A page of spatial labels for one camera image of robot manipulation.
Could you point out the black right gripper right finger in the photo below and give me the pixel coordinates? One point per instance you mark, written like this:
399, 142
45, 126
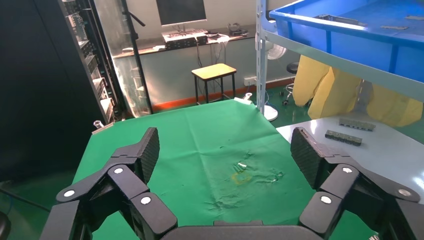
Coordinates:
348, 192

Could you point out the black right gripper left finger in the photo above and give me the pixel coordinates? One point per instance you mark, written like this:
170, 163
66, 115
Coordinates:
126, 198

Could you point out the grey slotted connector strip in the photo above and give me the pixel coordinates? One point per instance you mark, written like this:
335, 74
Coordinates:
357, 125
343, 138

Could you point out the yellow cloth cover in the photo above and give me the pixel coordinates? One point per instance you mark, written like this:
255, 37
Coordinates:
331, 89

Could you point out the green cloth mat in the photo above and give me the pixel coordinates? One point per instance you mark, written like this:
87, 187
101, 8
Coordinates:
212, 139

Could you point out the small white scrap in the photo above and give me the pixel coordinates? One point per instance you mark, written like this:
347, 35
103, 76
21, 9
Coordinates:
242, 164

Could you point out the black wheeled stool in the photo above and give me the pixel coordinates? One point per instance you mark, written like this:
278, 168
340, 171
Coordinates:
292, 68

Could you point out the black tripod stand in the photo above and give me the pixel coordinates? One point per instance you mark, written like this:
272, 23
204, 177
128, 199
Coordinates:
137, 63

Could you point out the black equipment cabinet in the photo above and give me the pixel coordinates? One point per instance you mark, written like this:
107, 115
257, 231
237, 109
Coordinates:
39, 82

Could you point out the blue plastic bin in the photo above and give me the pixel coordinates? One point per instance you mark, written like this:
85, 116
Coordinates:
357, 46

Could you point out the grey metal shelf rack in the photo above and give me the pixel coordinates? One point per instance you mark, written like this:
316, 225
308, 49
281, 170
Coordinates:
261, 66

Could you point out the yellow top square stool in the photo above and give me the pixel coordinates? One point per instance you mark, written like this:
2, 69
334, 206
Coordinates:
213, 71

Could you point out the black equipment boxes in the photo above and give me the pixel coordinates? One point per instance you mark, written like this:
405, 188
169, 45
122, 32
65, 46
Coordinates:
185, 43

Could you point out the grey tape strip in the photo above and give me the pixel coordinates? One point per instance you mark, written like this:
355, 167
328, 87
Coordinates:
394, 27

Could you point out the white keyboard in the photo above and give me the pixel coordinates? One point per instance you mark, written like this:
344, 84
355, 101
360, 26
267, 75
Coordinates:
184, 34

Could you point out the white crumpled cloth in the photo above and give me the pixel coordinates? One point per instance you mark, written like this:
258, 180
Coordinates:
219, 37

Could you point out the black computer monitor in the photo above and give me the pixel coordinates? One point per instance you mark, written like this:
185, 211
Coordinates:
180, 11

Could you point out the white pedestal fan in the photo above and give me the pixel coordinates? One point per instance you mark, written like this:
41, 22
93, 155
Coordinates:
271, 114

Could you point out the white wall power socket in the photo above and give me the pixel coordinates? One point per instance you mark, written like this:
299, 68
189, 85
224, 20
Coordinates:
250, 80

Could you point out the folded sheet metal bracket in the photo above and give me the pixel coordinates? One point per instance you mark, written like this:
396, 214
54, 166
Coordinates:
341, 20

